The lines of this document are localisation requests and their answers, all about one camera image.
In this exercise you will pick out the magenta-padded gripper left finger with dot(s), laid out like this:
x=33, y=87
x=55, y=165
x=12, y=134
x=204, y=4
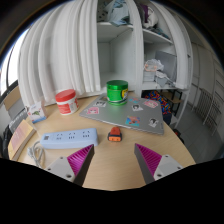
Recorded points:
x=78, y=160

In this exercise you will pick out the light blue power strip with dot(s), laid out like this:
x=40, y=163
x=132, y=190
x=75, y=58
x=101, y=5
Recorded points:
x=70, y=138

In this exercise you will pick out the dark-framed window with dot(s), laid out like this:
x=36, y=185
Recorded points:
x=11, y=66

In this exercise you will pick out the grey ribbed radiator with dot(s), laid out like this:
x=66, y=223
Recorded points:
x=18, y=120

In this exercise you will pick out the green round tin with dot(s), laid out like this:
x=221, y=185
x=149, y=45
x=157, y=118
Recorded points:
x=117, y=93

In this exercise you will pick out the white jar with red lid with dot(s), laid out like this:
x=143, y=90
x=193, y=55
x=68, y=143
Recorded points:
x=67, y=103

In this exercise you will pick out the white shelf unit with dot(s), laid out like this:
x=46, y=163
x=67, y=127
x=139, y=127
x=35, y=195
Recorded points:
x=120, y=56

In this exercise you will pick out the small white printed box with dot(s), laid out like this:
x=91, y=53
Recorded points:
x=36, y=112

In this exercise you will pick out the colourful patterned bag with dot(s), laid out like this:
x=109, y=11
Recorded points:
x=160, y=101

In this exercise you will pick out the silver laptop with stickers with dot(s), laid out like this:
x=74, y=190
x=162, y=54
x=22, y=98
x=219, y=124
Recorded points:
x=116, y=115

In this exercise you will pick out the brown cardboard box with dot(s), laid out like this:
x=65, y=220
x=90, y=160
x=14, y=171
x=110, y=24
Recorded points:
x=11, y=100

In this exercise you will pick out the orange charger block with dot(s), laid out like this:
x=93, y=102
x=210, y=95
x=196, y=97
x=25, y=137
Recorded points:
x=114, y=134

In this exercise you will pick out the yellow and pink book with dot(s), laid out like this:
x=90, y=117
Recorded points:
x=20, y=138

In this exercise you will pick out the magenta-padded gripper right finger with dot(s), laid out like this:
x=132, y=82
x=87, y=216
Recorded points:
x=150, y=159

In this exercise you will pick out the white pleated curtain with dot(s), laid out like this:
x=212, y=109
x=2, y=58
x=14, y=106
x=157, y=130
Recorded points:
x=60, y=50

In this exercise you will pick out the black bag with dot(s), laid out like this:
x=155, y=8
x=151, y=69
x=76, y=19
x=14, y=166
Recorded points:
x=5, y=141

